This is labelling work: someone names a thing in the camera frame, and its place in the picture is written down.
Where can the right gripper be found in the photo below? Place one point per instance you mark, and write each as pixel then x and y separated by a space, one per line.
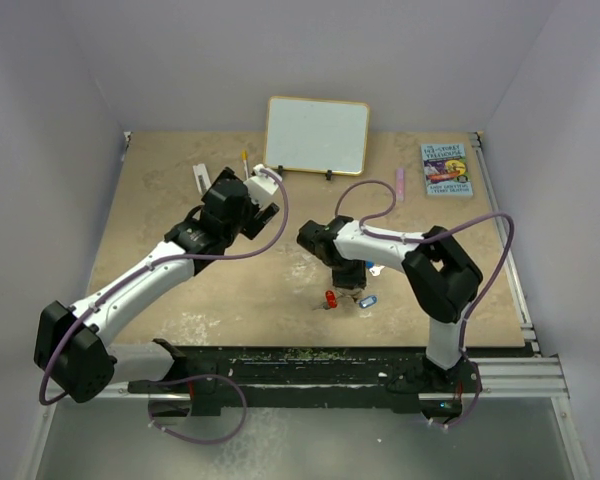
pixel 350 279

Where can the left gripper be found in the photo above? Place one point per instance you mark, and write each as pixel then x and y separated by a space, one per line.
pixel 264 214

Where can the red key tag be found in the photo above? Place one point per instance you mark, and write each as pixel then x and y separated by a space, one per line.
pixel 330 299

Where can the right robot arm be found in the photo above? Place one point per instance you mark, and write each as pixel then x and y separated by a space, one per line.
pixel 442 276

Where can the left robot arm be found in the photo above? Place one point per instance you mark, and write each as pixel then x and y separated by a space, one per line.
pixel 74 343

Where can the yellow capped marker pen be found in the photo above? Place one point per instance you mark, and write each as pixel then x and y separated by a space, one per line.
pixel 244 158

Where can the yellow framed whiteboard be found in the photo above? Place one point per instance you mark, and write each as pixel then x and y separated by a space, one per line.
pixel 316 135

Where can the blue treehouse book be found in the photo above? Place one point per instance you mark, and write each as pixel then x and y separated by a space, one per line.
pixel 445 170

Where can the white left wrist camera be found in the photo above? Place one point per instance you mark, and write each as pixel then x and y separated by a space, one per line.
pixel 262 185

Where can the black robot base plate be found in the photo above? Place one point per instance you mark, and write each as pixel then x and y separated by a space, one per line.
pixel 399 379

